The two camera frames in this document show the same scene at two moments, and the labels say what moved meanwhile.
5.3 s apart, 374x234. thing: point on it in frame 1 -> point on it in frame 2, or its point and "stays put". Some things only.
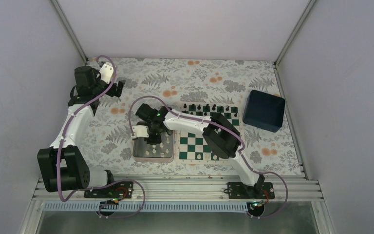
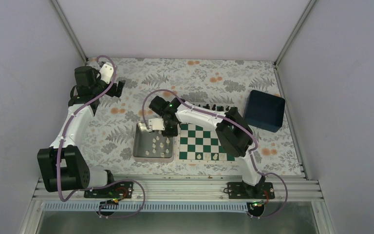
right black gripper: (157, 140) -> (173, 133)
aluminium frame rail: (189, 190) stays put
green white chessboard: (194, 147) stays put
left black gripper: (112, 92) stays put
